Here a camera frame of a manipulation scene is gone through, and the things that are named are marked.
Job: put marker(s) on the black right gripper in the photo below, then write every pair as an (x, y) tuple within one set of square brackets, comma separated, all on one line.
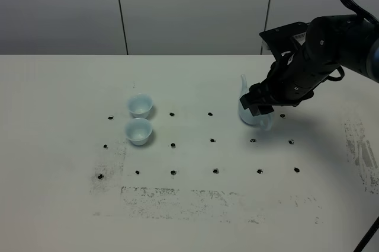
[(305, 56)]

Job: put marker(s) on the light blue porcelain teapot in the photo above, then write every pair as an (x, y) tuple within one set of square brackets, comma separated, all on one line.
[(262, 121)]

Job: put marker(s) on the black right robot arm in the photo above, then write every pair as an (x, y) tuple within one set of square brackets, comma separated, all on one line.
[(357, 41)]

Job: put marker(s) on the far light blue teacup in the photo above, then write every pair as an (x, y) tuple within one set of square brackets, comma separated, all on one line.
[(140, 105)]

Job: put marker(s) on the light blue teacup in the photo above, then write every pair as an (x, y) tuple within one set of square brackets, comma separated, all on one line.
[(140, 105), (138, 131)]

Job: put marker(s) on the near light blue teacup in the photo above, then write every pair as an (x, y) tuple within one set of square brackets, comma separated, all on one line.
[(138, 131)]

